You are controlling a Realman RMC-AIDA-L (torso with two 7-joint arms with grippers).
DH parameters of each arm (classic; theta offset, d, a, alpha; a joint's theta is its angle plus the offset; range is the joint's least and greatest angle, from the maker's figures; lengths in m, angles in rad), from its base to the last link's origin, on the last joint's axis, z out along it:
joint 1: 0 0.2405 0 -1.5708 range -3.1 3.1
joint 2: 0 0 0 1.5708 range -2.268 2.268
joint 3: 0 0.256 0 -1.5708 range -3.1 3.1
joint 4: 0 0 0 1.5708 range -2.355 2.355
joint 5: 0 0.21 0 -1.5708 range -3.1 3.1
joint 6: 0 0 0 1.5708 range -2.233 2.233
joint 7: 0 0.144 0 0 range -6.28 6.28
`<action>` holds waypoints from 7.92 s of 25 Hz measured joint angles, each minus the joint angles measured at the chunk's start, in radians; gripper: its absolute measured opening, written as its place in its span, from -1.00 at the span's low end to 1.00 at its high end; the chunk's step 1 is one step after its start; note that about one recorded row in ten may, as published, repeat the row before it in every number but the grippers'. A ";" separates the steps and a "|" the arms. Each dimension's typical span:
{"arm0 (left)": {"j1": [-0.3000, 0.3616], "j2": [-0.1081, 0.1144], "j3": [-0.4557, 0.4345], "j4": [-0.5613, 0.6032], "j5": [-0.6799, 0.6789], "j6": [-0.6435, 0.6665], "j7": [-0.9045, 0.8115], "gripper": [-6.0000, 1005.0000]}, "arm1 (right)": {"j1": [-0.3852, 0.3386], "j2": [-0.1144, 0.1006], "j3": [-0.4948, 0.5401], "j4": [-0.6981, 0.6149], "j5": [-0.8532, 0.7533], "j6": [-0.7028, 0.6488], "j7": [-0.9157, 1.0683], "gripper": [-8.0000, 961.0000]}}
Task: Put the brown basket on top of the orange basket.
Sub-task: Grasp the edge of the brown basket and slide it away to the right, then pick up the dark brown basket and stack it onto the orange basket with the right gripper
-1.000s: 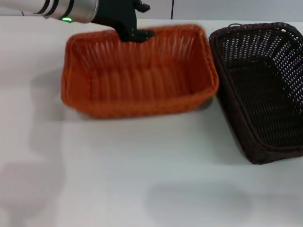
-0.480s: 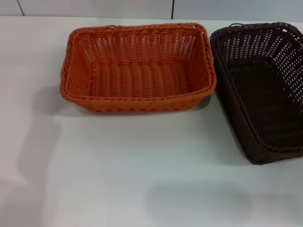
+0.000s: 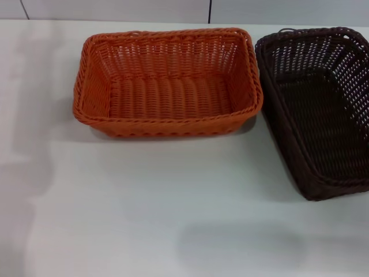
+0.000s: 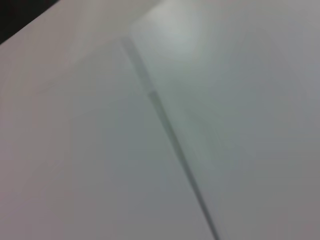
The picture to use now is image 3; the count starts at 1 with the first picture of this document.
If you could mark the dark brown woven basket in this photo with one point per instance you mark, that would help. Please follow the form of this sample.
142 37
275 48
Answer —
323 115

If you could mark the orange woven basket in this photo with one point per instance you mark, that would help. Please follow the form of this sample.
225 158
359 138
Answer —
170 86

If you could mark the black vertical wall strip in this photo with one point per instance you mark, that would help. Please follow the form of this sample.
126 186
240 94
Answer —
210 11

